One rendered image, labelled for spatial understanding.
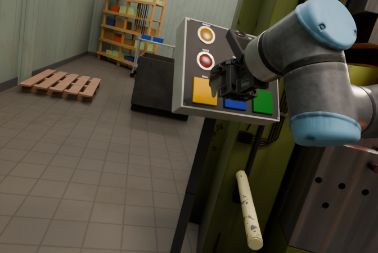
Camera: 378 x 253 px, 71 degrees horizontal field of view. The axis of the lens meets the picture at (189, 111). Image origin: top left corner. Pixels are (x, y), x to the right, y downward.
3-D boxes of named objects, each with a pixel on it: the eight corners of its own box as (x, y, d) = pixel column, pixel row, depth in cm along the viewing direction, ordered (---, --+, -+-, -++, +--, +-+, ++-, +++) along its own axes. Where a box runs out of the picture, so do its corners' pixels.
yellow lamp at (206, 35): (211, 44, 80) (215, 28, 78) (196, 40, 80) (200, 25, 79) (212, 44, 83) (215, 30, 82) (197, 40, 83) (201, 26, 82)
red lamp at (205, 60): (211, 70, 77) (215, 55, 76) (196, 66, 78) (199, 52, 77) (211, 69, 80) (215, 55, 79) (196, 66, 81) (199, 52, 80)
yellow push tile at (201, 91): (217, 105, 76) (218, 80, 78) (193, 102, 73) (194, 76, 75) (214, 106, 78) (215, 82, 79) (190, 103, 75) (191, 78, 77)
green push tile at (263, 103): (273, 114, 84) (272, 91, 86) (253, 111, 81) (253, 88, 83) (269, 115, 85) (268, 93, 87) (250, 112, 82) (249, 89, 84)
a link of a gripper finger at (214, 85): (201, 101, 70) (217, 91, 62) (201, 80, 71) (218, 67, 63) (211, 103, 71) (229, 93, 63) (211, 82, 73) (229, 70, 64)
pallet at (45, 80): (48, 75, 486) (48, 68, 483) (103, 86, 508) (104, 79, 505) (13, 91, 353) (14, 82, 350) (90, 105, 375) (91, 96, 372)
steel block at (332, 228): (385, 271, 103) (436, 168, 92) (287, 245, 105) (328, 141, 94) (326, 195, 157) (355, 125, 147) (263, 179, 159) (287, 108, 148)
